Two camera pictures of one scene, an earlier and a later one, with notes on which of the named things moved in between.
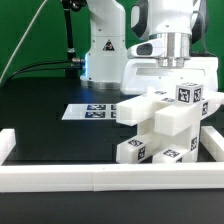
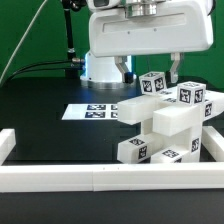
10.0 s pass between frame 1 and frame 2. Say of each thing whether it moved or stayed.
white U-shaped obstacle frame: stayed
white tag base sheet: stayed
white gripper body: moved
